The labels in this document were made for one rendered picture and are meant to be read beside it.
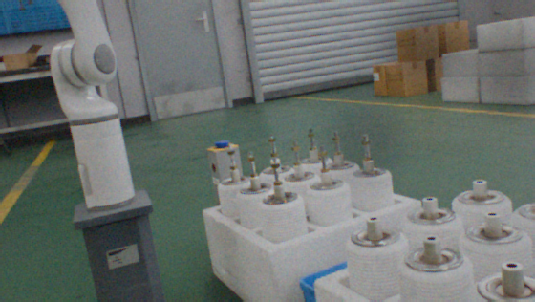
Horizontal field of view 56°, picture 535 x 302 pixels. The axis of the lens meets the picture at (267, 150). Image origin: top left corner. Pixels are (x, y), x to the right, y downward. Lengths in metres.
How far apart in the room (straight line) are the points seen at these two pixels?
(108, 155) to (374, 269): 0.54
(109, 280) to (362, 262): 0.51
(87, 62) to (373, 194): 0.65
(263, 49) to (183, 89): 1.09
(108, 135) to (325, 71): 5.63
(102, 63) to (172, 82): 5.04
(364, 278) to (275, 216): 0.30
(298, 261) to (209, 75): 5.17
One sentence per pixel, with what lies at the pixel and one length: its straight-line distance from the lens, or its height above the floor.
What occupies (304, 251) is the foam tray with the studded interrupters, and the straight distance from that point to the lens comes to 1.02.
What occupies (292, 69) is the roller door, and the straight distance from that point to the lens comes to 6.34.
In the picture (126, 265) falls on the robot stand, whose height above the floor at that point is 0.19.
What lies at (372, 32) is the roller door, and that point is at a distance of 6.86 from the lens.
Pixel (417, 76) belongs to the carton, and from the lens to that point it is 4.80.
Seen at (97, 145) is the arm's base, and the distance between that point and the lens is 1.00.
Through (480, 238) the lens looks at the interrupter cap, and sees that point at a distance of 0.77.
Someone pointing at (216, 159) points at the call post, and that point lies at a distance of 1.38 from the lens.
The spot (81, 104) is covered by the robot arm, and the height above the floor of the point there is 0.51.
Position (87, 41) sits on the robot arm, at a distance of 0.98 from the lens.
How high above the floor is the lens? 0.55
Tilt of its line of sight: 11 degrees down
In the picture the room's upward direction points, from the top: 8 degrees counter-clockwise
